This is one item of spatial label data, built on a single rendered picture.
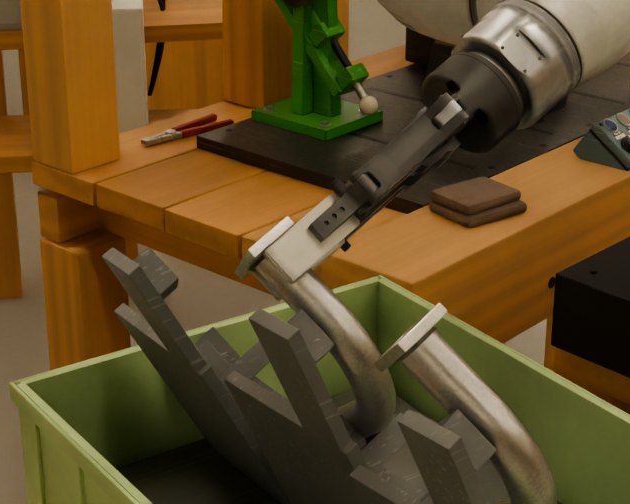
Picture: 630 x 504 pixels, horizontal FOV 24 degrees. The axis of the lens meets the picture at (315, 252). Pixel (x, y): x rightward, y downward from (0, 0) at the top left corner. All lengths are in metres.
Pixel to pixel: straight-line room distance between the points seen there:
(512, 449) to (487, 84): 0.31
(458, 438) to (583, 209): 1.08
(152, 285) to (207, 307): 2.56
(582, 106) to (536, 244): 0.49
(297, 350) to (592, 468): 0.41
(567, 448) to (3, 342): 2.40
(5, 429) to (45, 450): 1.91
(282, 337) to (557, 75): 0.30
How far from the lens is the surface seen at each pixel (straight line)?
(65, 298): 2.16
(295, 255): 1.02
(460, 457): 0.88
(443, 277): 1.69
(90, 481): 1.23
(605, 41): 1.16
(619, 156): 2.03
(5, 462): 3.10
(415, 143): 1.04
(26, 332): 3.63
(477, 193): 1.83
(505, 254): 1.79
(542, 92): 1.12
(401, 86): 2.37
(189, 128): 2.19
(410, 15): 1.29
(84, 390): 1.36
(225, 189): 1.98
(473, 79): 1.10
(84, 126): 2.05
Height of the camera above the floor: 1.58
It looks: 23 degrees down
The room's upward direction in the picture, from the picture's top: straight up
